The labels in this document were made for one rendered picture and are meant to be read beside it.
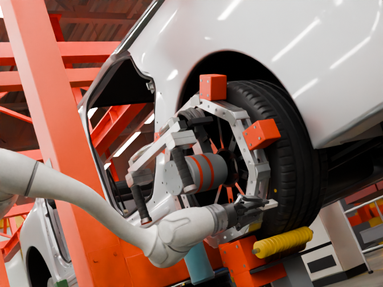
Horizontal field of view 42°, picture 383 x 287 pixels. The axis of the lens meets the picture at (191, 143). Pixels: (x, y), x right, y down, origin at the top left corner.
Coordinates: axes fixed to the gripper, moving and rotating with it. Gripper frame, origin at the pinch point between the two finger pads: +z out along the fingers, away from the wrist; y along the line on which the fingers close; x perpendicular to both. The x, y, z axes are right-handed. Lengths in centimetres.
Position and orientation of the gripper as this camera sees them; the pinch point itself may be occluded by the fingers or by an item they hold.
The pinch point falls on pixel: (267, 204)
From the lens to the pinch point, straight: 171.0
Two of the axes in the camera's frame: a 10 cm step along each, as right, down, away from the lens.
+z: 8.1, -1.3, 5.8
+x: -5.8, -3.4, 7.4
